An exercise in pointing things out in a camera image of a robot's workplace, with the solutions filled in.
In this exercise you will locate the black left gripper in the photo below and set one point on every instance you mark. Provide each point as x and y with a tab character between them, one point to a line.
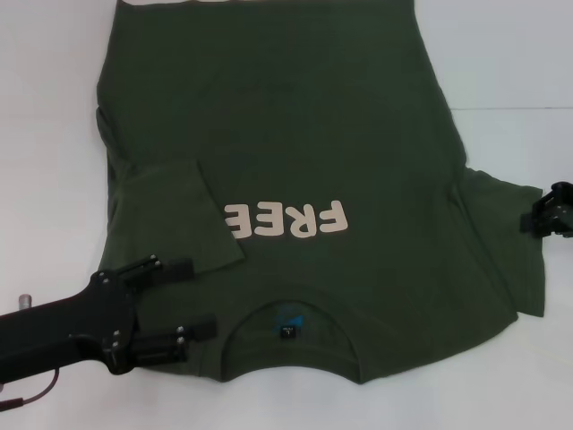
67	327

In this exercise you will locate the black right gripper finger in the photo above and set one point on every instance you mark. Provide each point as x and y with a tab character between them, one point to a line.
559	192
529	224

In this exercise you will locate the dark green FREE t-shirt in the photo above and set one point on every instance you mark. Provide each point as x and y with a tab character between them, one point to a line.
313	112

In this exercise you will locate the silver left wrist pin connector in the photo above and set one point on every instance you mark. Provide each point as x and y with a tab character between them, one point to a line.
25	301

